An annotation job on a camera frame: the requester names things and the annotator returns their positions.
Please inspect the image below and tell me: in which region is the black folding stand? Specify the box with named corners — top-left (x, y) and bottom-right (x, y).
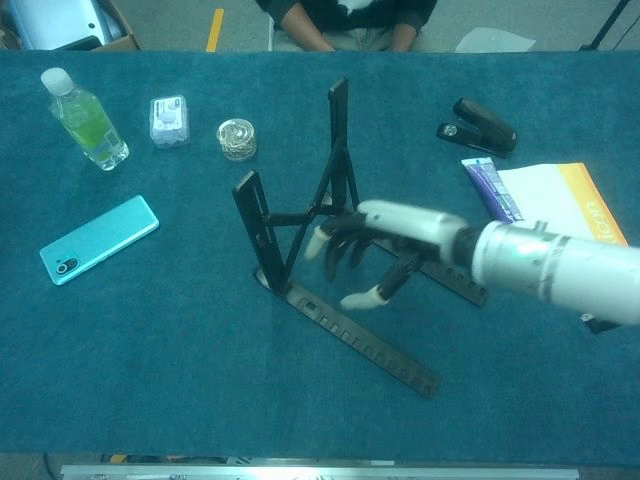
top-left (231, 76), bottom-right (490, 401)

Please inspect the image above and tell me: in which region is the white paper sheet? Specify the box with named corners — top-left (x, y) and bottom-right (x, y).
top-left (453, 27), bottom-right (537, 54)

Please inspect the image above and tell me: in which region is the person's right forearm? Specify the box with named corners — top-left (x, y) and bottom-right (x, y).
top-left (276, 3), bottom-right (339, 53)

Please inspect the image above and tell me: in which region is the turquoise smartphone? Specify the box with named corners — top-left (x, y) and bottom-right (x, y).
top-left (38, 194), bottom-right (161, 287)

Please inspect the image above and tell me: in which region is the yellow floor tape strip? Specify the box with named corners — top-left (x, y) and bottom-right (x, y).
top-left (205, 8), bottom-right (226, 53)

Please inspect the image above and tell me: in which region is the clear box purple print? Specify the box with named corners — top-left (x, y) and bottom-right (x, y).
top-left (149, 93), bottom-right (192, 150)

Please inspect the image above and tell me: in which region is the black tripod leg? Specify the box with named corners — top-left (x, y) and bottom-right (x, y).
top-left (579, 0), bottom-right (634, 51)

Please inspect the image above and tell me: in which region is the black stapler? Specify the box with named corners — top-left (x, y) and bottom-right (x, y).
top-left (435, 97), bottom-right (519, 159)

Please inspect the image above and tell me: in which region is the white yellow booklet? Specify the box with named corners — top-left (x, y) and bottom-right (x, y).
top-left (496, 161), bottom-right (629, 246)

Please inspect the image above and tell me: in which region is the person's left forearm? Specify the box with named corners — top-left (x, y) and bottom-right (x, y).
top-left (391, 18), bottom-right (419, 53)

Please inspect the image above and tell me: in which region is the teal table cloth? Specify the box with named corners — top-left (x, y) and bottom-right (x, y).
top-left (0, 48), bottom-right (640, 457)

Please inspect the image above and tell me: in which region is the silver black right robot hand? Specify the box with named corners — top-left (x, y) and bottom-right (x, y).
top-left (303, 199), bottom-right (476, 312)

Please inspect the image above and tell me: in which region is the round clear paperclip container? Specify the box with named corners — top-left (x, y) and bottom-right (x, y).
top-left (215, 118), bottom-right (259, 163)

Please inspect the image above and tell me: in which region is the clear bottle green label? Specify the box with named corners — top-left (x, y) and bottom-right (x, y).
top-left (39, 67), bottom-right (130, 172)

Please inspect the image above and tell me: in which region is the seated person in black top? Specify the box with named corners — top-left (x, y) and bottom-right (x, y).
top-left (252, 0), bottom-right (449, 53)

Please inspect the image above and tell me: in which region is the purple white tube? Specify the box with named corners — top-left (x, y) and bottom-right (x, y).
top-left (460, 156), bottom-right (526, 224)

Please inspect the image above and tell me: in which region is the brown cardboard box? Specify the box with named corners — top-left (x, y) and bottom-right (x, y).
top-left (0, 0), bottom-right (141, 52)

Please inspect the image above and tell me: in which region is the white grey device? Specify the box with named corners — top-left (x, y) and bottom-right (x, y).
top-left (9, 0), bottom-right (119, 49)

